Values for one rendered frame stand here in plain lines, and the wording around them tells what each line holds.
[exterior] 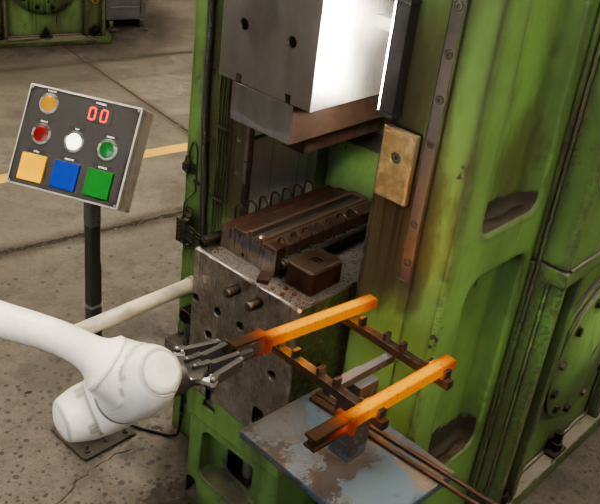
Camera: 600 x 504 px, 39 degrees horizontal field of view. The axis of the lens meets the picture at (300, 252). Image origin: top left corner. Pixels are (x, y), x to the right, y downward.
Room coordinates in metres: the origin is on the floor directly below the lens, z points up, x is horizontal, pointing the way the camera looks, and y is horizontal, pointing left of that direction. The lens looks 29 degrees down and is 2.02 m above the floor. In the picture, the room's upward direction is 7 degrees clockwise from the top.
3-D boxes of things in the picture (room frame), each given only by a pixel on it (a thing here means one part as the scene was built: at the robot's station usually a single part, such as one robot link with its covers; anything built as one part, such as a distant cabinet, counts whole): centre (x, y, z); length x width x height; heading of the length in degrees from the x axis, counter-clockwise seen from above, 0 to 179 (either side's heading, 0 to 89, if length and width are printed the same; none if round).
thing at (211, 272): (2.04, -0.05, 0.69); 0.56 x 0.38 x 0.45; 141
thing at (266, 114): (2.06, 0.00, 1.32); 0.42 x 0.20 x 0.10; 141
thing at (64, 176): (2.07, 0.65, 1.01); 0.07 x 0.05 x 0.07; 76
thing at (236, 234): (2.06, 0.00, 0.96); 0.42 x 0.20 x 0.09; 141
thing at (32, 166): (2.10, 0.75, 1.01); 0.07 x 0.05 x 0.07; 76
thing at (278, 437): (1.48, -0.16, 0.69); 0.40 x 0.30 x 0.02; 48
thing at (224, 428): (2.04, -0.05, 0.23); 0.55 x 0.37 x 0.47; 141
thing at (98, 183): (2.05, 0.55, 1.01); 0.07 x 0.05 x 0.07; 76
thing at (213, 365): (1.33, 0.13, 1.01); 0.11 x 0.01 x 0.04; 131
